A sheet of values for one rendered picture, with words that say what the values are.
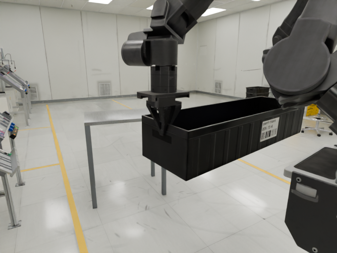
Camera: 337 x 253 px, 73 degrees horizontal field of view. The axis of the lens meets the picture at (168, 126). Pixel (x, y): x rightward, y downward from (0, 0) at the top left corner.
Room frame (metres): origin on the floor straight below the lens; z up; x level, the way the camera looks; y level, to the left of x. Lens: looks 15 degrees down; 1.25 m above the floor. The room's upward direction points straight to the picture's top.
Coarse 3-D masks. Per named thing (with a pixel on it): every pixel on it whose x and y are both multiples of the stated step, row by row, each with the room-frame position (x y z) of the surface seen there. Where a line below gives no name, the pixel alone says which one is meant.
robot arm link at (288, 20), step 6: (300, 0) 0.74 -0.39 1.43; (306, 0) 0.72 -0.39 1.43; (294, 6) 0.76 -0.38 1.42; (300, 6) 0.74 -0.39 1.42; (294, 12) 0.76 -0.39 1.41; (300, 12) 0.74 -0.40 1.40; (288, 18) 0.78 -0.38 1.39; (294, 18) 0.76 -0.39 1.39; (282, 24) 0.80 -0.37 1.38; (288, 24) 0.78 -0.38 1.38; (294, 24) 0.77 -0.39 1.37; (276, 30) 0.83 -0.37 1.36; (282, 30) 0.81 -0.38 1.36; (288, 30) 0.79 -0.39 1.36; (282, 36) 0.81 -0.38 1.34; (288, 36) 0.79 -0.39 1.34
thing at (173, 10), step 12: (168, 0) 0.49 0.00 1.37; (180, 0) 0.48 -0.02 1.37; (192, 0) 0.47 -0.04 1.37; (204, 0) 0.49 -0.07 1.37; (180, 12) 0.48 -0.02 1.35; (192, 12) 0.49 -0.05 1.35; (204, 12) 0.51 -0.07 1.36; (168, 24) 0.49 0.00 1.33; (180, 24) 0.50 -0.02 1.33; (192, 24) 0.52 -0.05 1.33; (180, 36) 0.53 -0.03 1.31
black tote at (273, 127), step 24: (264, 96) 0.91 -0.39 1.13; (144, 120) 0.55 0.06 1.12; (192, 120) 0.67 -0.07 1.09; (216, 120) 0.75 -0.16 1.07; (240, 120) 0.54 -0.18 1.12; (264, 120) 0.62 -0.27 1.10; (288, 120) 0.72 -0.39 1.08; (144, 144) 0.56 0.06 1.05; (168, 144) 0.48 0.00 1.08; (192, 144) 0.44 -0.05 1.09; (216, 144) 0.49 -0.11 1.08; (240, 144) 0.55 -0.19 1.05; (264, 144) 0.63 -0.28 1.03; (168, 168) 0.48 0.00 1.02; (192, 168) 0.44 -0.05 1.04; (216, 168) 0.50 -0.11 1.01
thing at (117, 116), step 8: (88, 112) 2.17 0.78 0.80; (96, 112) 2.17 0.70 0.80; (104, 112) 2.17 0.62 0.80; (112, 112) 2.17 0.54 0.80; (120, 112) 2.17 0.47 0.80; (128, 112) 2.17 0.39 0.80; (136, 112) 2.17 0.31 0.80; (144, 112) 2.17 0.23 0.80; (88, 120) 1.84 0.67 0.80; (96, 120) 1.84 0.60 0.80; (104, 120) 1.84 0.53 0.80; (112, 120) 1.85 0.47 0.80; (120, 120) 1.87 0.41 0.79; (128, 120) 1.89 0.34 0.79; (136, 120) 1.92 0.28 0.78; (88, 128) 1.78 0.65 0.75; (88, 136) 1.78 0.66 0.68; (88, 144) 1.78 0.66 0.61; (88, 152) 1.78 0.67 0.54; (88, 160) 1.78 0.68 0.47; (152, 168) 2.38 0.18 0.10; (152, 176) 2.38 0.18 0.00; (96, 200) 1.79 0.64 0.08
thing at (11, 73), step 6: (0, 48) 5.84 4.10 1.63; (0, 54) 5.82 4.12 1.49; (6, 54) 6.27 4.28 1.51; (0, 60) 5.77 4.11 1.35; (0, 66) 5.72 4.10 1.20; (6, 66) 6.04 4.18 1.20; (6, 72) 5.77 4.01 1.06; (12, 72) 6.23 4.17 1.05; (18, 78) 5.93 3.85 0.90; (6, 84) 6.32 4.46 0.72; (24, 84) 5.93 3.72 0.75; (0, 90) 5.74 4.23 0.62; (6, 90) 5.74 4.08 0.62; (12, 90) 5.79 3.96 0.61; (12, 96) 5.78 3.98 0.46; (12, 102) 5.77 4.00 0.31; (18, 102) 5.80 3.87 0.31; (30, 102) 6.56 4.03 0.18; (18, 108) 6.14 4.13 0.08; (30, 108) 5.92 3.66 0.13
